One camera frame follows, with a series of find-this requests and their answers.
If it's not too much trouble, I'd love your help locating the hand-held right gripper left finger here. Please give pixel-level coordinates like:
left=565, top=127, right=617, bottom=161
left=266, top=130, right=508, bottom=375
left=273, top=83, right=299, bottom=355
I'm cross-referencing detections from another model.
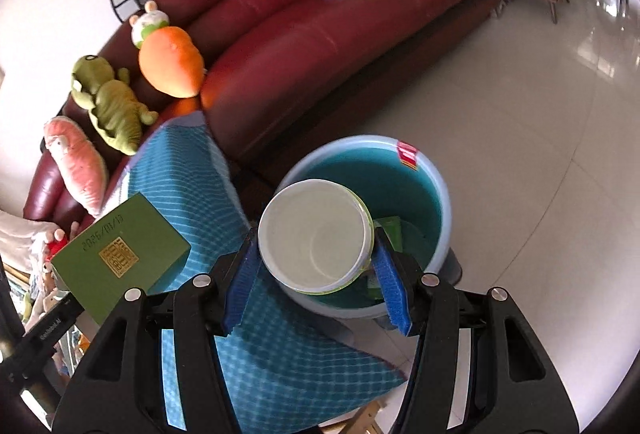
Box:
left=52, top=226, right=261, bottom=434

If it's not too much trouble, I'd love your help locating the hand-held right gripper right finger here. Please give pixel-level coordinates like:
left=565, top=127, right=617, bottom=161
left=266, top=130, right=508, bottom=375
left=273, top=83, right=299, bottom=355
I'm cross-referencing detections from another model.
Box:
left=372, top=226, right=588, bottom=434

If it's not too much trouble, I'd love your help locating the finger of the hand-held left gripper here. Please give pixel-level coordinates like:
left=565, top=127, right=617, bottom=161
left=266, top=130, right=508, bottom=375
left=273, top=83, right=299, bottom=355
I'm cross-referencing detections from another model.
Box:
left=21, top=291, right=86, bottom=356

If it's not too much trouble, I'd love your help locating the white paper cup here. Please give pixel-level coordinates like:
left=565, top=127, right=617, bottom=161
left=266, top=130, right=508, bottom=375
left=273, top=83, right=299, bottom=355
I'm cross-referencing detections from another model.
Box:
left=258, top=179, right=375, bottom=296

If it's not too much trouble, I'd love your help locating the green box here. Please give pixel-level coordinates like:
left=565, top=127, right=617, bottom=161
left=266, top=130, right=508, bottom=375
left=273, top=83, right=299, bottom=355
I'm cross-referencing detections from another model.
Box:
left=50, top=192, right=192, bottom=325

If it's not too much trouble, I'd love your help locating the blue plastic bin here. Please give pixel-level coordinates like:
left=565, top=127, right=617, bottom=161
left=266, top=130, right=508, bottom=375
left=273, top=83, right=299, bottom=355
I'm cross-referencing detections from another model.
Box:
left=274, top=135, right=453, bottom=320

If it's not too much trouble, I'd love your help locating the brown monkey plush toy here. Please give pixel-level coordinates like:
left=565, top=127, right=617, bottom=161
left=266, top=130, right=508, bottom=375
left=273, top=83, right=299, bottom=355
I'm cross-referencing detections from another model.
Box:
left=42, top=226, right=81, bottom=265

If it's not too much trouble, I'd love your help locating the beige cloth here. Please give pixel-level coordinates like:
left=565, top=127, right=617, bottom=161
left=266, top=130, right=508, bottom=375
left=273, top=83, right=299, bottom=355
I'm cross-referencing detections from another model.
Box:
left=0, top=209, right=61, bottom=275

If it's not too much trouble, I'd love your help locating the blue patterned tablecloth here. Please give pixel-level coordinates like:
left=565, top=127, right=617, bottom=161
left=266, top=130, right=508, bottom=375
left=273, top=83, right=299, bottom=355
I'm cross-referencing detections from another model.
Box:
left=107, top=111, right=408, bottom=434

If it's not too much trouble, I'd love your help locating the wooden stool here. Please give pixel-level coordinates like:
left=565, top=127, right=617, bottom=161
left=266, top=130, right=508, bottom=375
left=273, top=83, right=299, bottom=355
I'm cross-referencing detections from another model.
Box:
left=320, top=401, right=386, bottom=434

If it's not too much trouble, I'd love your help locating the pink plush toy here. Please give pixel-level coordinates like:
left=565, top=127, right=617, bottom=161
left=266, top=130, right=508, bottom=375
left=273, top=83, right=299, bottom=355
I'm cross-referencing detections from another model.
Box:
left=42, top=116, right=109, bottom=218

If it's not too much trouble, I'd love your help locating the green crocodile plush toy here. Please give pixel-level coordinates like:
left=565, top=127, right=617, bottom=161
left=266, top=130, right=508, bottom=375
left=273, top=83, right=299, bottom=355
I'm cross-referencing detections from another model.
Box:
left=70, top=55, right=160, bottom=156

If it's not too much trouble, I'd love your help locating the orange carrot plush toy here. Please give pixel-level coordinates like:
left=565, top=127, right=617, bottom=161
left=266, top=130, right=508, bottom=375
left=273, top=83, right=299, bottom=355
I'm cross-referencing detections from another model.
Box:
left=131, top=1, right=206, bottom=99

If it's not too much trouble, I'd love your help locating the red leather sofa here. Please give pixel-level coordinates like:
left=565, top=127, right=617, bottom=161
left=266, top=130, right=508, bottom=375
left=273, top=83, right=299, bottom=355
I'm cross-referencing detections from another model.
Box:
left=22, top=0, right=516, bottom=235

